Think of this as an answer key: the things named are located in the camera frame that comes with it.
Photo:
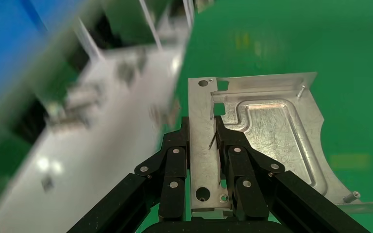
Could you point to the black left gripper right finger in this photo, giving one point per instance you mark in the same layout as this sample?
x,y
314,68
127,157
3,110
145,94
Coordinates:
x,y
244,173

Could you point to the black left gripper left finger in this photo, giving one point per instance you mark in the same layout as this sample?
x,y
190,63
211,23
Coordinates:
x,y
173,167

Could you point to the stamped metal bracket plate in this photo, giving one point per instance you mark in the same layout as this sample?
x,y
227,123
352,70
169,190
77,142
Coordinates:
x,y
270,128

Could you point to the perforated white shelf strut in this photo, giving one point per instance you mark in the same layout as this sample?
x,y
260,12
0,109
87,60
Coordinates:
x,y
149,25

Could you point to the green table cloth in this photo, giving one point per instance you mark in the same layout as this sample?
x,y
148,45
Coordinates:
x,y
334,48

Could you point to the blue plastic tray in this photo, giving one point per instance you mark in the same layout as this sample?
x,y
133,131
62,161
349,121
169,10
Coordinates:
x,y
6,32

